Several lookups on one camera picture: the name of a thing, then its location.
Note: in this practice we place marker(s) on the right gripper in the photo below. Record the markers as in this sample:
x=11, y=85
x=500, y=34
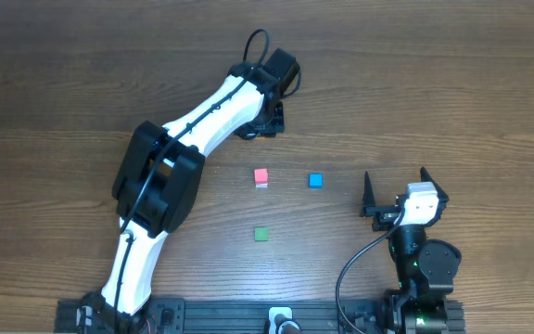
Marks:
x=385, y=215

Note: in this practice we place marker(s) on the blue cube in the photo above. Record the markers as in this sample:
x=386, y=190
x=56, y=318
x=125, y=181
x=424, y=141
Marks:
x=315, y=180

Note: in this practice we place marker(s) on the red cube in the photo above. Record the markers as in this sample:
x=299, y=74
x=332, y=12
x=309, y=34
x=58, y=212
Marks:
x=261, y=175

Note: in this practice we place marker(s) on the green cube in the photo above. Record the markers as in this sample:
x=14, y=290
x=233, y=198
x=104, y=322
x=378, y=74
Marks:
x=261, y=234

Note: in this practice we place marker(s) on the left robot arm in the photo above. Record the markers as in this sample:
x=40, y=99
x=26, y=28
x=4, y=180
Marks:
x=230, y=111

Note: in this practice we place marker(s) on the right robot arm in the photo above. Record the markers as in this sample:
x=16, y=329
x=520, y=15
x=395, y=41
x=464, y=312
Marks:
x=434, y=264

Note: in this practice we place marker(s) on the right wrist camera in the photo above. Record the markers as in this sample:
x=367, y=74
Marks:
x=422, y=201

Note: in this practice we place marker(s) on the mounting rail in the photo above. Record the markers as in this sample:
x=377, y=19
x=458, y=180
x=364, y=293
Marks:
x=230, y=317

